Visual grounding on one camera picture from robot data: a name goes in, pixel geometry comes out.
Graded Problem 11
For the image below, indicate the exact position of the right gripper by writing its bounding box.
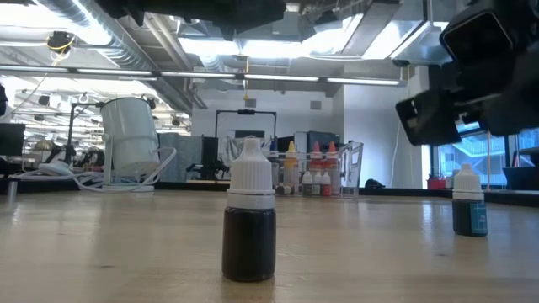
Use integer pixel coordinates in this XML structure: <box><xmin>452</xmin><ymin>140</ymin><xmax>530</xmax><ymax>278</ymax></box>
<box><xmin>394</xmin><ymin>53</ymin><xmax>539</xmax><ymax>147</ymax></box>

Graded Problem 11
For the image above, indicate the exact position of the small blue-label dropper bottle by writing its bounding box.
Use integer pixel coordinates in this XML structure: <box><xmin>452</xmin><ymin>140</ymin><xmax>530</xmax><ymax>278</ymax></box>
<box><xmin>451</xmin><ymin>162</ymin><xmax>488</xmax><ymax>237</ymax></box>

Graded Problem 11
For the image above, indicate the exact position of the red bottle orange-red cap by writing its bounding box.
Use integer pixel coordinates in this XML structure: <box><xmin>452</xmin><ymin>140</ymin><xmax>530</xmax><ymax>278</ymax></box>
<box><xmin>326</xmin><ymin>141</ymin><xmax>341</xmax><ymax>194</ymax></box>

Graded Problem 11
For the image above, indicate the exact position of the red bottle pink cap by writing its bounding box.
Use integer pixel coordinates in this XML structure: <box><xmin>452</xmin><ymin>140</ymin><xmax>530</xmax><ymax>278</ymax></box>
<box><xmin>309</xmin><ymin>141</ymin><xmax>324</xmax><ymax>174</ymax></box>

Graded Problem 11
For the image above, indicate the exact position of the orange bottle yellow cap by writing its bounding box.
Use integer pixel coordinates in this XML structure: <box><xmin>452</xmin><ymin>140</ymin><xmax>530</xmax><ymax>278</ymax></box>
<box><xmin>282</xmin><ymin>140</ymin><xmax>300</xmax><ymax>190</ymax></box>

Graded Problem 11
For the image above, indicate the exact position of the dark bottle blue cap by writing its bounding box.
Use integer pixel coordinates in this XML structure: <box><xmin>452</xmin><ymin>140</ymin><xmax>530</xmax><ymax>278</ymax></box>
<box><xmin>267</xmin><ymin>139</ymin><xmax>282</xmax><ymax>189</ymax></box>

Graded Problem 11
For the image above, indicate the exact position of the clear plastic bin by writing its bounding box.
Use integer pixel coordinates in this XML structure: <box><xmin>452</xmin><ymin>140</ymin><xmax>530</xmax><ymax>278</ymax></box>
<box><xmin>263</xmin><ymin>141</ymin><xmax>365</xmax><ymax>199</ymax></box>

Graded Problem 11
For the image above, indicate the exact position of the black bin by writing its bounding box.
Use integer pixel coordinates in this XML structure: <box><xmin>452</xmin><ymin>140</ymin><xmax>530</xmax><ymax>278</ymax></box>
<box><xmin>503</xmin><ymin>166</ymin><xmax>539</xmax><ymax>191</ymax></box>

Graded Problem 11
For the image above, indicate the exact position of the black gate-shaped stand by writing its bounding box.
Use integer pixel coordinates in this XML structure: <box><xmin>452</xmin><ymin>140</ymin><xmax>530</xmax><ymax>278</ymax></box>
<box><xmin>214</xmin><ymin>108</ymin><xmax>279</xmax><ymax>182</ymax></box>

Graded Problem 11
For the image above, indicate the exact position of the long LED light bar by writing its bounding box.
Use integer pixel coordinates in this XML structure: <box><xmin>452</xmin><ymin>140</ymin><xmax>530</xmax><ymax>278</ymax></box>
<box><xmin>0</xmin><ymin>65</ymin><xmax>408</xmax><ymax>88</ymax></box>

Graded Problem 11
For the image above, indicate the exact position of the grey partition panel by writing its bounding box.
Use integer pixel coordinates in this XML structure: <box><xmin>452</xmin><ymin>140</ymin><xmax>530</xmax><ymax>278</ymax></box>
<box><xmin>157</xmin><ymin>132</ymin><xmax>204</xmax><ymax>183</ymax></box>

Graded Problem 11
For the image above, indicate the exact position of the black tripod stand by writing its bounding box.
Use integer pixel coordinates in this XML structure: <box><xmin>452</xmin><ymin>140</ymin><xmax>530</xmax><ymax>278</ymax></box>
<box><xmin>67</xmin><ymin>100</ymin><xmax>106</xmax><ymax>166</ymax></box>

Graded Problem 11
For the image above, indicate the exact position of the black monitor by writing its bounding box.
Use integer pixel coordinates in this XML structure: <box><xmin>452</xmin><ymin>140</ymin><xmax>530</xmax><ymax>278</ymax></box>
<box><xmin>0</xmin><ymin>122</ymin><xmax>26</xmax><ymax>157</ymax></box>

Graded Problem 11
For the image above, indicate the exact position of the black ceiling cable reel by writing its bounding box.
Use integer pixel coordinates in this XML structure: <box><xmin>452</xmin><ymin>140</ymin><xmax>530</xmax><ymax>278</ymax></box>
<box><xmin>45</xmin><ymin>30</ymin><xmax>77</xmax><ymax>55</ymax></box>

